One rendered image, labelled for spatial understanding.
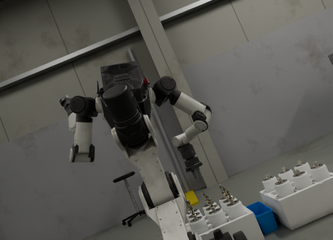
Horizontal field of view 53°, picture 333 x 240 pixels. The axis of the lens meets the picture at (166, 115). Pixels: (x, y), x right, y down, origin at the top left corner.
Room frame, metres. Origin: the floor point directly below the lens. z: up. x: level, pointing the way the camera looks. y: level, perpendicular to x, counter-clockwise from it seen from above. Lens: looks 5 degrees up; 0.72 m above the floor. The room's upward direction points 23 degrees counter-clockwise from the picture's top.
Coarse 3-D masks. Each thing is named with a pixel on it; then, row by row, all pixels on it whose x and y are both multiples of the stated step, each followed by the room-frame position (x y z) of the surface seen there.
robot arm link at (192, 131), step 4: (204, 112) 1.92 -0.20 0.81; (208, 112) 1.93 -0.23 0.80; (208, 116) 1.92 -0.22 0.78; (208, 120) 1.91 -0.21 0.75; (208, 124) 1.92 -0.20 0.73; (188, 128) 2.04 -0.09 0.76; (192, 128) 2.00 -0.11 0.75; (188, 132) 2.04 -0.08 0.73; (192, 132) 2.01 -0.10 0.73; (196, 132) 2.00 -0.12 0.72; (200, 132) 1.99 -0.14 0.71; (192, 136) 2.04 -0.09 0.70
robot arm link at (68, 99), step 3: (60, 99) 2.07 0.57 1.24; (63, 99) 2.07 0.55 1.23; (66, 99) 2.08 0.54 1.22; (69, 99) 2.09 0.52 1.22; (60, 102) 2.08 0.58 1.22; (63, 102) 2.08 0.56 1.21; (66, 102) 2.06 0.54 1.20; (69, 102) 2.07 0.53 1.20; (63, 105) 2.08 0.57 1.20; (66, 105) 2.06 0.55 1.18; (66, 108) 2.05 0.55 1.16; (69, 108) 2.03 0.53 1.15; (66, 111) 2.05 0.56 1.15
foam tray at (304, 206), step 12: (312, 180) 2.10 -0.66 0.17; (324, 180) 1.98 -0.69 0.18; (264, 192) 2.27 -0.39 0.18; (276, 192) 2.21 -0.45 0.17; (300, 192) 1.97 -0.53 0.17; (312, 192) 1.97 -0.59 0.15; (324, 192) 1.97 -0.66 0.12; (276, 204) 2.05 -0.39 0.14; (288, 204) 1.96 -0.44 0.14; (300, 204) 1.97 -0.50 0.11; (312, 204) 1.97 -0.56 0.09; (324, 204) 1.97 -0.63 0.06; (276, 216) 2.18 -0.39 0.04; (288, 216) 1.96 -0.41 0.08; (300, 216) 1.97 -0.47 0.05; (312, 216) 1.97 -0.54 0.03
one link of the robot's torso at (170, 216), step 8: (176, 184) 1.62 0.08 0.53; (144, 200) 1.62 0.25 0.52; (176, 200) 1.60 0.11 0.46; (184, 200) 1.63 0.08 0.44; (144, 208) 1.63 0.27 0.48; (160, 208) 1.59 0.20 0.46; (168, 208) 1.57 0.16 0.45; (176, 208) 1.56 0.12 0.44; (184, 208) 1.61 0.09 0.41; (152, 216) 1.59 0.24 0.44; (160, 216) 1.55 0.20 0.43; (168, 216) 1.53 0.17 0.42; (176, 216) 1.52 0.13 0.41; (184, 216) 1.60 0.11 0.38; (160, 224) 1.51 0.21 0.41; (168, 224) 1.50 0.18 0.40; (176, 224) 1.49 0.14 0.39; (184, 224) 1.53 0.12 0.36; (168, 232) 1.47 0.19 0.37; (176, 232) 1.45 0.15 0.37; (184, 232) 1.43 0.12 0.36
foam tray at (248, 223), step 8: (240, 216) 1.97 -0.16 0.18; (248, 216) 1.95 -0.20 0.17; (208, 224) 2.09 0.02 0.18; (224, 224) 1.95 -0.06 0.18; (232, 224) 1.95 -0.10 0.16; (240, 224) 1.95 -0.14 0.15; (248, 224) 1.95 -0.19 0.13; (256, 224) 1.95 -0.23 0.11; (192, 232) 2.06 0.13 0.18; (208, 232) 1.95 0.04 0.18; (224, 232) 1.94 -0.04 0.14; (232, 232) 1.95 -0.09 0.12; (248, 232) 1.95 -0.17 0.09; (256, 232) 1.95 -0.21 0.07
